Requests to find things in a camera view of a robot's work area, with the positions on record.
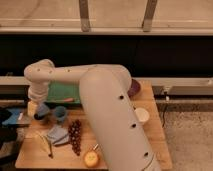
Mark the purple bowl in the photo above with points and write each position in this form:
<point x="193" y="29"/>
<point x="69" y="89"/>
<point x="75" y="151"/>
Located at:
<point x="134" y="89"/>

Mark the blue sponge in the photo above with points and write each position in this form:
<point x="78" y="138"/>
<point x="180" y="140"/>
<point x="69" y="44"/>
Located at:
<point x="42" y="111"/>

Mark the metal cup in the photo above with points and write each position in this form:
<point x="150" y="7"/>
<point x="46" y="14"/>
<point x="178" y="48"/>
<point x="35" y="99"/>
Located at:
<point x="42" y="120"/>

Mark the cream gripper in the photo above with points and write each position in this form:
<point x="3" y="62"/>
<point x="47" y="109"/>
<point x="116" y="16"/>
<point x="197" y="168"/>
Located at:
<point x="31" y="108"/>

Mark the orange carrot in tray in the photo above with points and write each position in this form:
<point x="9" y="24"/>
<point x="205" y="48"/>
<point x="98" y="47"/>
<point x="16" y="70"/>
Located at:
<point x="66" y="100"/>

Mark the blue plastic cup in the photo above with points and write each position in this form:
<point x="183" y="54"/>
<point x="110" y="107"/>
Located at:
<point x="60" y="112"/>

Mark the white paper cup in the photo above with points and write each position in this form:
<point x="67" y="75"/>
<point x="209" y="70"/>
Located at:
<point x="142" y="114"/>

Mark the blue folded cloth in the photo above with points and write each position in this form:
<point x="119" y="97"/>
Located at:
<point x="58" y="135"/>

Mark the yellow smiley ball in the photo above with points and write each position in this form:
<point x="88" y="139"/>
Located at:
<point x="91" y="159"/>

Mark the bunch of red grapes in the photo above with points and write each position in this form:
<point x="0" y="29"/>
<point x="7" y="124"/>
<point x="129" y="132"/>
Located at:
<point x="74" y="131"/>

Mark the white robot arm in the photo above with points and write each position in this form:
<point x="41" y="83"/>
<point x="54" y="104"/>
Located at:
<point x="103" y="91"/>

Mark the blue object on shelf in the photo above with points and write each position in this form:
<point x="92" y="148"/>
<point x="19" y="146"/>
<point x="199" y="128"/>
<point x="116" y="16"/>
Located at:
<point x="11" y="116"/>

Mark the green plastic tray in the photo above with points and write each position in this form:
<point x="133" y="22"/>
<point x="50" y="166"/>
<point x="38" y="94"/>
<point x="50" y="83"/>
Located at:
<point x="58" y="91"/>

